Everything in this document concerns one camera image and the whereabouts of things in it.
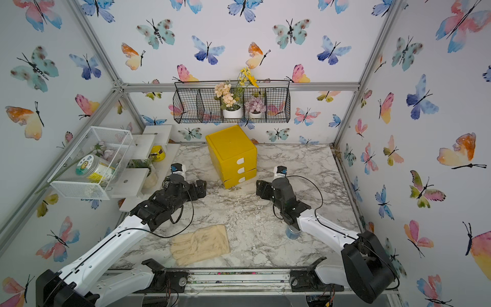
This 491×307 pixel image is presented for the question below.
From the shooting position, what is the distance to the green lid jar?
64 cm

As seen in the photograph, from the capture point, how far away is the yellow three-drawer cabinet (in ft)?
2.90

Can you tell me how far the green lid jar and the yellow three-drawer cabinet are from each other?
40 cm

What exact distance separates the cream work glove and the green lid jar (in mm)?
385

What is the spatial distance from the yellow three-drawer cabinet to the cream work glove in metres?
0.24

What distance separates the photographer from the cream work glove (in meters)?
0.81
